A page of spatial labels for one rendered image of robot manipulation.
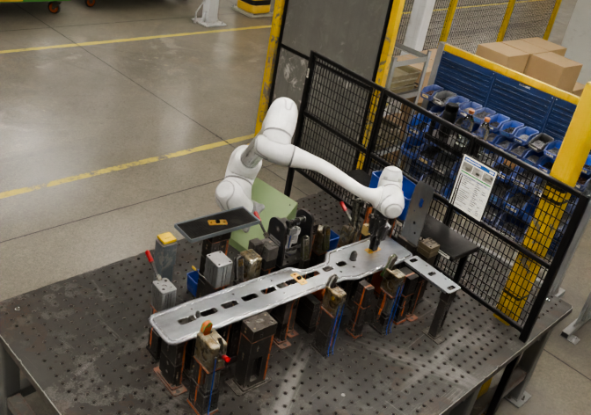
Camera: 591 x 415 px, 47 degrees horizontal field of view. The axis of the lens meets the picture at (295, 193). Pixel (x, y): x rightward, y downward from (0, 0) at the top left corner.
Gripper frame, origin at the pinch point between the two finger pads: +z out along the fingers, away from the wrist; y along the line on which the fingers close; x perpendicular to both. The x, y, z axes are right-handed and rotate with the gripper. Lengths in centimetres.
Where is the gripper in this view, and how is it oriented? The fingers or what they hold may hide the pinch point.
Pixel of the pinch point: (374, 243)
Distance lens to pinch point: 330.1
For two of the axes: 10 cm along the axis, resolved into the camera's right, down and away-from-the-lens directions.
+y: 6.3, 4.7, -6.3
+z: -1.6, 8.6, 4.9
